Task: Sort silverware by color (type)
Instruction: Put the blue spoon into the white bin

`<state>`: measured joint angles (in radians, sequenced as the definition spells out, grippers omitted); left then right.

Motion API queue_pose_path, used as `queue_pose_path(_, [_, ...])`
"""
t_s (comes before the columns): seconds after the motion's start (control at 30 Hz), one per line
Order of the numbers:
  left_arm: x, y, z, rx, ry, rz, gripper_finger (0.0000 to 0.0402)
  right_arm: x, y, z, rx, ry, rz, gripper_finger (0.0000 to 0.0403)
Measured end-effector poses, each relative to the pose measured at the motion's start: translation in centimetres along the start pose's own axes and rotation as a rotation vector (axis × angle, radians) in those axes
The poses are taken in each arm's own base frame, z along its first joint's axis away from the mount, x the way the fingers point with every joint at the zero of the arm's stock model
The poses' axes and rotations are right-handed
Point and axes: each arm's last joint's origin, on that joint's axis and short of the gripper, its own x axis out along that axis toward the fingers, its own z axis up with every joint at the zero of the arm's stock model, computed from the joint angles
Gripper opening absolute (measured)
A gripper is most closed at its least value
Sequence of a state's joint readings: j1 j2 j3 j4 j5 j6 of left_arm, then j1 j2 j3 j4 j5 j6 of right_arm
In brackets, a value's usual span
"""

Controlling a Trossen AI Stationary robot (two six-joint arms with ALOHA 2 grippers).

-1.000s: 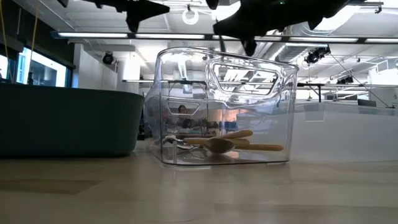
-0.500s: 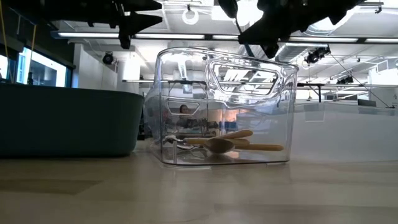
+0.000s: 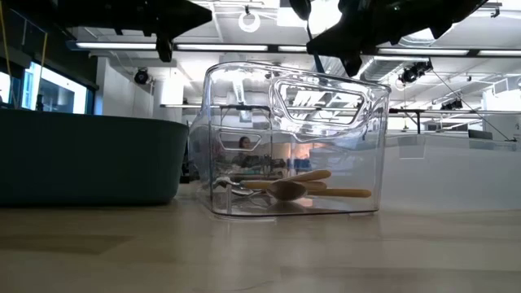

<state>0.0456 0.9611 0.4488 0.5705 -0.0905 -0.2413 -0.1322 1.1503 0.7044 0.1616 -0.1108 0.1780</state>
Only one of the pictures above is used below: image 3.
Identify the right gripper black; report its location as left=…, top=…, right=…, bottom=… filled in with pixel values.
left=305, top=0, right=408, bottom=77

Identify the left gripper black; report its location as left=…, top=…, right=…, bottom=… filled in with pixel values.
left=134, top=0, right=213, bottom=63

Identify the teal-handled black spoon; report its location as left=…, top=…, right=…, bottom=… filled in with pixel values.
left=289, top=0, right=326, bottom=75

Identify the clear plastic bin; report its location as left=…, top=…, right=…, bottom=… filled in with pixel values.
left=187, top=60, right=392, bottom=217

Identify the wood-handled silver fork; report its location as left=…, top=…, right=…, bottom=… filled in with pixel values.
left=212, top=176, right=329, bottom=197
left=280, top=168, right=333, bottom=184

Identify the wood-handled silver spoon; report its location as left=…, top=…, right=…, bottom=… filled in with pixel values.
left=266, top=180, right=373, bottom=203

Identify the teal plastic bin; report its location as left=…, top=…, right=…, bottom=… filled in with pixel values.
left=0, top=106, right=190, bottom=208

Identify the frosted white plastic bin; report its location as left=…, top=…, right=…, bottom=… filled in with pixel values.
left=382, top=133, right=521, bottom=214

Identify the linear ceiling light fixture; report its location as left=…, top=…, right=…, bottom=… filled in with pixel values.
left=67, top=39, right=521, bottom=58

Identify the person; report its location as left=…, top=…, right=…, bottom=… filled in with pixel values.
left=232, top=136, right=261, bottom=168

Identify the bright window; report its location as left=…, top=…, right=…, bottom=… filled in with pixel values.
left=0, top=60, right=89, bottom=113

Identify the white ring lamp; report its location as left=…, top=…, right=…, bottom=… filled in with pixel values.
left=237, top=10, right=262, bottom=34

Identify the black ceiling camera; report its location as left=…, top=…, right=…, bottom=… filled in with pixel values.
left=397, top=59, right=435, bottom=85
left=133, top=67, right=151, bottom=85
left=440, top=98, right=465, bottom=112

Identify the black horizontal rail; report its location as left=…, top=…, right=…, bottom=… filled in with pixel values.
left=388, top=107, right=521, bottom=135

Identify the thin black diagonal cable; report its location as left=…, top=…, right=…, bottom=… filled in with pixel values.
left=431, top=69, right=516, bottom=142

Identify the yellow hanging cord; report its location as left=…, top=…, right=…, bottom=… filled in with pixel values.
left=37, top=32, right=50, bottom=101

